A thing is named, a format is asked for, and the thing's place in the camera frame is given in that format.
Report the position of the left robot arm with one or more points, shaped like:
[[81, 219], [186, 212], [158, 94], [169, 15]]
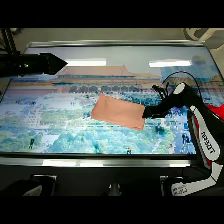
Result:
[[33, 64]]

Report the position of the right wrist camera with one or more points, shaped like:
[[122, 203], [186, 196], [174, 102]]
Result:
[[159, 90]]

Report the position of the pink shirt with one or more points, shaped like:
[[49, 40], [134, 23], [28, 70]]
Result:
[[118, 111]]

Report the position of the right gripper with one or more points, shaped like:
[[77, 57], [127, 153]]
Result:
[[156, 111]]

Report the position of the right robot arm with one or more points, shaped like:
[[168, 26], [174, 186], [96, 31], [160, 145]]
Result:
[[203, 133]]

